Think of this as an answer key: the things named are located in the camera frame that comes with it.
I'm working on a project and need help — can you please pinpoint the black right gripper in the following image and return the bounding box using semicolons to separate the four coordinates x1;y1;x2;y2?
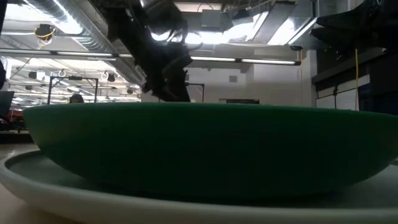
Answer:
310;0;398;54

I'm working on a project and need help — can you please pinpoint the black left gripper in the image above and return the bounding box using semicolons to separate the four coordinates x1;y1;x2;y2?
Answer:
136;42;193;103

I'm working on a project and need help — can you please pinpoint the dark green plastic bowl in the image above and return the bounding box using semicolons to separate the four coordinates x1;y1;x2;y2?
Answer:
23;101;398;200

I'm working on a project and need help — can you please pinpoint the black cabinet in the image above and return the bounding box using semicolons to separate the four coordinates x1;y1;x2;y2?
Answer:
219;98;261;105

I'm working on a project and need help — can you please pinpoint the long ceiling light strip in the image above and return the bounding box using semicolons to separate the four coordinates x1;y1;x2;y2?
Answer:
0;48;302;66

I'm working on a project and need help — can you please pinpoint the grey ceiling box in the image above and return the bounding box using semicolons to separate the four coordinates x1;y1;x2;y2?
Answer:
201;9;224;29

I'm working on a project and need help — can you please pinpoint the person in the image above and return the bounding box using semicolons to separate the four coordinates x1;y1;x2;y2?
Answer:
68;93;85;104

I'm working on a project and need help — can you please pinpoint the large pale mint plastic plate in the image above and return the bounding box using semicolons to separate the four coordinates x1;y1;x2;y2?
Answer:
0;149;398;224

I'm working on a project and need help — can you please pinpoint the dark monitor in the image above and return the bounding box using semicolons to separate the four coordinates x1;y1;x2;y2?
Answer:
0;90;15;118

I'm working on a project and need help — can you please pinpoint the black station frame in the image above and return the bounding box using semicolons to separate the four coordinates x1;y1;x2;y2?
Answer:
46;75;99;105
185;82;205;103

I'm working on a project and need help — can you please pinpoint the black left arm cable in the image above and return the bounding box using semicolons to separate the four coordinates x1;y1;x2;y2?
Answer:
146;0;190;44

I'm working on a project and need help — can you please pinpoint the silver ceiling duct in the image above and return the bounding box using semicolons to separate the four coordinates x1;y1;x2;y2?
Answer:
27;0;144;85

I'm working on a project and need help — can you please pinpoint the yellow cable coil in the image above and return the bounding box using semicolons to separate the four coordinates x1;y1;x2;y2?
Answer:
34;24;57;43

